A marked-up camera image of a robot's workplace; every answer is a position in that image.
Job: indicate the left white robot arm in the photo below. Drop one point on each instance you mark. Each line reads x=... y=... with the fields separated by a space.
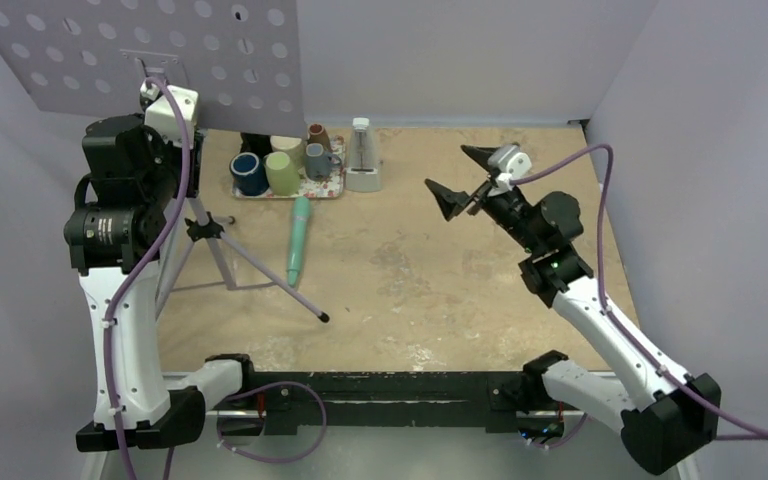
x=114 y=236

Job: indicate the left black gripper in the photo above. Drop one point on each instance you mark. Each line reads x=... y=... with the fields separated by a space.
x=194 y=165

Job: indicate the dark blue mug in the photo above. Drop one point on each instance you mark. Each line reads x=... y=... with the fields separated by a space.
x=249 y=175

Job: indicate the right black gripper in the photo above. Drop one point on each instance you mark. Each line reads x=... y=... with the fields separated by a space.
x=450 y=202

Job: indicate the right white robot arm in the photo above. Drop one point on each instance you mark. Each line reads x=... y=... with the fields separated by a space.
x=596 y=318

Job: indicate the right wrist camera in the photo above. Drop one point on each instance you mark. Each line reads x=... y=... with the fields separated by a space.
x=509 y=163

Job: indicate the black mug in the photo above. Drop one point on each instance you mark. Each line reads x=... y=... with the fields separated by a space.
x=257 y=144

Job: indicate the green mug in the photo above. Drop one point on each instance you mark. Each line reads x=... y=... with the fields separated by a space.
x=282 y=174

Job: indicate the floral tray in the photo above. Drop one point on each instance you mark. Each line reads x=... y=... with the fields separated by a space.
x=333 y=187

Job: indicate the grey mug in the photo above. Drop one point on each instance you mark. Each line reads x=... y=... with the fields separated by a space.
x=320 y=164

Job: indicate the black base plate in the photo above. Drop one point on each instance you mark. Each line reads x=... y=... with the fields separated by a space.
x=493 y=401

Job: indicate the perforated music stand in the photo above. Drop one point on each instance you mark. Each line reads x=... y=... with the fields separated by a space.
x=90 y=58

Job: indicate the white metronome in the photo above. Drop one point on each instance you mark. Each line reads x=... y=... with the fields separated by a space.
x=363 y=163

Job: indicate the aluminium frame rail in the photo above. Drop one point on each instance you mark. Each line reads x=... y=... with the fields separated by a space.
x=662 y=434

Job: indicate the cream mug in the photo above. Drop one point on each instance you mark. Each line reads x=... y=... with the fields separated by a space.
x=294 y=147

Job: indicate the brown mug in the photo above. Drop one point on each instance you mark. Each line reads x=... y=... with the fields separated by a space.
x=317 y=134

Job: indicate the teal cylindrical tool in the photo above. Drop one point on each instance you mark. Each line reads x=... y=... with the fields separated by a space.
x=300 y=216

